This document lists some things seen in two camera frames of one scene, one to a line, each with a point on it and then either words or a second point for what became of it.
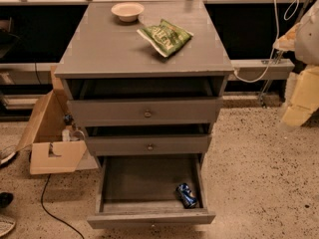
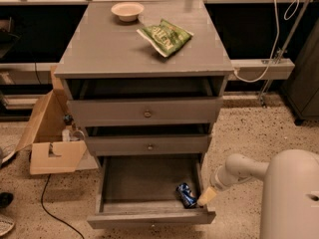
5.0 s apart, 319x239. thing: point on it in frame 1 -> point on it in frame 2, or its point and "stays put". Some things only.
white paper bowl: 128,11 stays put
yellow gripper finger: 302,97 -> 220,180
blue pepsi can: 185,195 stays put
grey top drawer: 145,101 stays put
